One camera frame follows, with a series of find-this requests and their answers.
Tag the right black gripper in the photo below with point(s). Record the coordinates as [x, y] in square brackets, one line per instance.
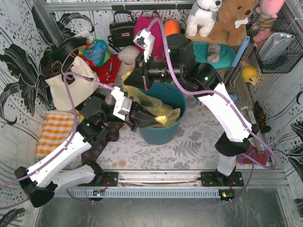
[142, 74]

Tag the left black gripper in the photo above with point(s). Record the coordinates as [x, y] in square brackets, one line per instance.
[132, 116]

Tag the yellow plastic trash bag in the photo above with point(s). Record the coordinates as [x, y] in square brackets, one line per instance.
[164, 113]

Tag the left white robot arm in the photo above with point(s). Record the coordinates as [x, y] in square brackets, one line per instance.
[41, 181]

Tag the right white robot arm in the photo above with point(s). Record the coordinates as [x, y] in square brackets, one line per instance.
[200, 80]

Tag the blue plastic trash bin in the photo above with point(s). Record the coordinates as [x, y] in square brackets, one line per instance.
[169, 95]

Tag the cream canvas tote bag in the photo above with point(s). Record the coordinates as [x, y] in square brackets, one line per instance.
[80, 89]

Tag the white plush bear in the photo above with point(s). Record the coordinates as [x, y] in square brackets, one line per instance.
[127, 57]

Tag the red cloth garment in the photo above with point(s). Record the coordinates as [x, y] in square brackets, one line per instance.
[107, 72]

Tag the black leather handbag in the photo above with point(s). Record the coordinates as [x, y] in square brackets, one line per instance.
[121, 33]

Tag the colorful scarf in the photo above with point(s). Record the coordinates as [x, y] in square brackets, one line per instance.
[95, 54]

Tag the orange plush toy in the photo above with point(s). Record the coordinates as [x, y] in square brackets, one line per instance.
[172, 27]

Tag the dark patterned necktie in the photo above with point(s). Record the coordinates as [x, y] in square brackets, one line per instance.
[112, 136]

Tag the wooden shelf board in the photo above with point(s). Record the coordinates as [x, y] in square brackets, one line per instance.
[222, 39]

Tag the orange checkered towel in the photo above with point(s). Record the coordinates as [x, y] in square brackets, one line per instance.
[56, 129]

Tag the white plush dog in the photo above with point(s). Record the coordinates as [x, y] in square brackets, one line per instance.
[202, 17]

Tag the teal folded cloth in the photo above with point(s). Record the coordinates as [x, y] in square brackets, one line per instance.
[227, 55]

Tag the yellow plush duck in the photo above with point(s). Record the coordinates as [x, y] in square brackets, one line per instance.
[248, 73]

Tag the purple orange sock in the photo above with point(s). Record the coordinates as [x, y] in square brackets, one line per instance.
[252, 152]

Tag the black butterfly toy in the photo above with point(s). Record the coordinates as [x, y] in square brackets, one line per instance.
[261, 118]

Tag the brown plush dog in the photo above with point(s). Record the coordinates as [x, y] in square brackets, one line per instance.
[232, 18]

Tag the silver pouch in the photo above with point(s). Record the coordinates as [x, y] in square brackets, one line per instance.
[275, 45]

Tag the pink plush toy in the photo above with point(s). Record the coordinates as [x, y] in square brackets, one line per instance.
[267, 13]

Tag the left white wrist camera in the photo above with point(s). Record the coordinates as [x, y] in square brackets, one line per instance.
[122, 105]

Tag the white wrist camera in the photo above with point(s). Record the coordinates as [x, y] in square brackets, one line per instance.
[145, 40]
[122, 105]

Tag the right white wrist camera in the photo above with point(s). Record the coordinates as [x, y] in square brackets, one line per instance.
[145, 40]

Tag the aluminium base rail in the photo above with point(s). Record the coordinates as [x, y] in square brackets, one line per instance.
[188, 184]

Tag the blue handled broom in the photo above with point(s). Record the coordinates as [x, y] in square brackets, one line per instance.
[240, 93]

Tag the black wire basket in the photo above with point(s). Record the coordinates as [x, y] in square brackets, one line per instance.
[285, 62]

